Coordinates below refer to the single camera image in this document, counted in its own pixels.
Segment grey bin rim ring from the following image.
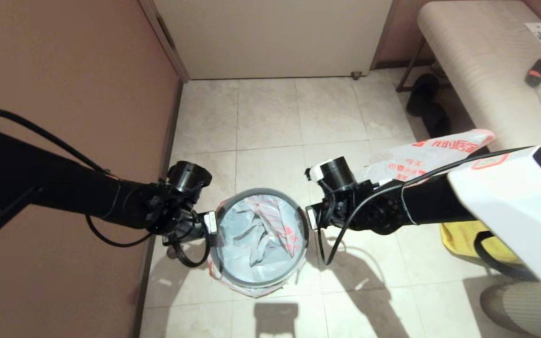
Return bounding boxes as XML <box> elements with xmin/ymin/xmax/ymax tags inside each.
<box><xmin>209</xmin><ymin>188</ymin><xmax>309</xmax><ymax>288</ymax></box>

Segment white and red plastic bag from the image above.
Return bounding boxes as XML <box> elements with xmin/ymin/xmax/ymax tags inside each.
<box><xmin>207</xmin><ymin>193</ymin><xmax>309</xmax><ymax>299</ymax></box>

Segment spare white red plastic bag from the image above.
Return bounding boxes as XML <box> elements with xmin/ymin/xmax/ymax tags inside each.
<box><xmin>354</xmin><ymin>129</ymin><xmax>496</xmax><ymax>187</ymax></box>

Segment yellow fabric bag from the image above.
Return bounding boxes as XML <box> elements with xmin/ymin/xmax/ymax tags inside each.
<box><xmin>440</xmin><ymin>222</ymin><xmax>525</xmax><ymax>266</ymax></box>

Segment black slipper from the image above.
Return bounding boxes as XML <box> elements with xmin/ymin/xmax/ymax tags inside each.
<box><xmin>422</xmin><ymin>104</ymin><xmax>452</xmax><ymax>138</ymax></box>
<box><xmin>406</xmin><ymin>74</ymin><xmax>439</xmax><ymax>118</ymax></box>

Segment pale door panel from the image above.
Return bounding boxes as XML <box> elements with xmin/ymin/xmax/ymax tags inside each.
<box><xmin>153</xmin><ymin>0</ymin><xmax>393</xmax><ymax>79</ymax></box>

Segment light wood bench metal legs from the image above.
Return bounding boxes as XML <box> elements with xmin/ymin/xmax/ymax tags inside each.
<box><xmin>395</xmin><ymin>1</ymin><xmax>541</xmax><ymax>152</ymax></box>

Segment grey ribbed round stool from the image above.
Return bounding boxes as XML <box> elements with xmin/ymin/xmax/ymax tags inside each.
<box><xmin>479</xmin><ymin>281</ymin><xmax>541</xmax><ymax>338</ymax></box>

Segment black and red marker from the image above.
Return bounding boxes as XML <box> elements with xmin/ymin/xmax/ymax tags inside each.
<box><xmin>525</xmin><ymin>58</ymin><xmax>541</xmax><ymax>88</ymax></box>

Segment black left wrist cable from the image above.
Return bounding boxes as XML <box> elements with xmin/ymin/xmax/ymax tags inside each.
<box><xmin>85</xmin><ymin>214</ymin><xmax>211</xmax><ymax>269</ymax></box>

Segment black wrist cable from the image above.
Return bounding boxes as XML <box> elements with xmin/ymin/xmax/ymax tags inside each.
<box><xmin>85</xmin><ymin>214</ymin><xmax>211</xmax><ymax>269</ymax></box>
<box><xmin>320</xmin><ymin>145</ymin><xmax>541</xmax><ymax>267</ymax></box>

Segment black elbow cable loop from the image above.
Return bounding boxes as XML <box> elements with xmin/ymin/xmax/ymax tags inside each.
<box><xmin>473</xmin><ymin>231</ymin><xmax>539</xmax><ymax>282</ymax></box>

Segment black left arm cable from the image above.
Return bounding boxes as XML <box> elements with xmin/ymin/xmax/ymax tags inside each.
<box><xmin>0</xmin><ymin>108</ymin><xmax>111</xmax><ymax>175</ymax></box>

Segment brown door frame post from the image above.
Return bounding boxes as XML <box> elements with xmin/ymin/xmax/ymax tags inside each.
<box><xmin>369</xmin><ymin>0</ymin><xmax>399</xmax><ymax>71</ymax></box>
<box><xmin>139</xmin><ymin>0</ymin><xmax>192</xmax><ymax>83</ymax></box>

